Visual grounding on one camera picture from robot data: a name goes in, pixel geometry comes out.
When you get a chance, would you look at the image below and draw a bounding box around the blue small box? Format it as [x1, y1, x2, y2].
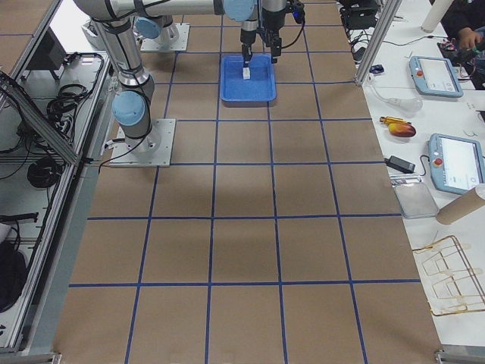
[369, 64, 384, 74]

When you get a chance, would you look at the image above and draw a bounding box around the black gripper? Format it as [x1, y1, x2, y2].
[263, 9, 305, 64]
[240, 29, 257, 68]

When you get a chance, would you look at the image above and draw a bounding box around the black power adapter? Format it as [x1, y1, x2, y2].
[384, 155, 415, 174]

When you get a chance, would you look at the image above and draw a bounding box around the gold wire rack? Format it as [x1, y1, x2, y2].
[412, 235, 484, 317]

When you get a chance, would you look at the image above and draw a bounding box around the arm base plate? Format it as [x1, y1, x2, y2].
[108, 118, 176, 168]
[140, 23, 189, 53]

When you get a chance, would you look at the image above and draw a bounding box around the cardboard tube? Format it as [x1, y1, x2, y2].
[436, 184, 484, 225]

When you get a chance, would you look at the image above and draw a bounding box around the teach pendant far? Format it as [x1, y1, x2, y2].
[408, 56, 463, 99]

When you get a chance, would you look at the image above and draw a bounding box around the blue plastic tray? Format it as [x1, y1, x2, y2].
[220, 54, 277, 102]

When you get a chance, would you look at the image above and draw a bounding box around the aluminium frame post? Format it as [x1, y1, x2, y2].
[355, 0, 402, 86]

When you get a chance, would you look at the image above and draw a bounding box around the red yellow mango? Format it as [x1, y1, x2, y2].
[387, 123, 416, 138]

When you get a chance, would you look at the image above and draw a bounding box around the person hand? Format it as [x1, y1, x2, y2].
[457, 27, 483, 49]

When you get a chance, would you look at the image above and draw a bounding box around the teach pendant near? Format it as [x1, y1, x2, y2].
[427, 133, 484, 195]

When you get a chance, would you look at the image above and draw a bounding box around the teach pendant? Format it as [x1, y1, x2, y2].
[408, 56, 463, 99]
[427, 133, 484, 195]

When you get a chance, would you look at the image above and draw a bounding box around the metal tray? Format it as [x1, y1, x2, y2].
[393, 183, 439, 219]

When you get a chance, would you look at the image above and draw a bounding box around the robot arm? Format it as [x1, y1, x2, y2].
[134, 0, 258, 80]
[75, 1, 305, 98]

